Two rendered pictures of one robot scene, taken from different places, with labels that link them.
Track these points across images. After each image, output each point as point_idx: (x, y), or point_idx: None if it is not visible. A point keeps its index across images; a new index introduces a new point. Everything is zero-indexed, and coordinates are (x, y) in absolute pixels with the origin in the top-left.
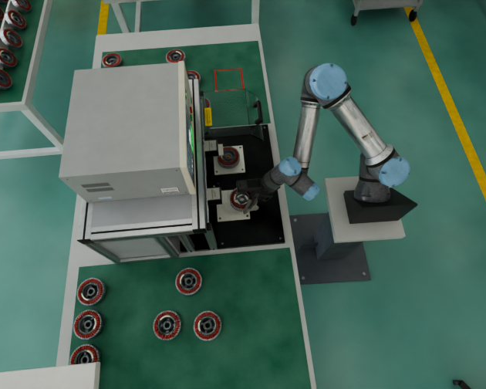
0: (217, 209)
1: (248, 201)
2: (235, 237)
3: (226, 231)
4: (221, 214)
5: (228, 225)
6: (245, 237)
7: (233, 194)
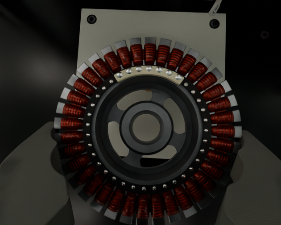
0: (134, 14)
1: (43, 192)
2: (6, 78)
3: (36, 44)
4: (106, 25)
5: (60, 56)
6: None
7: (184, 65)
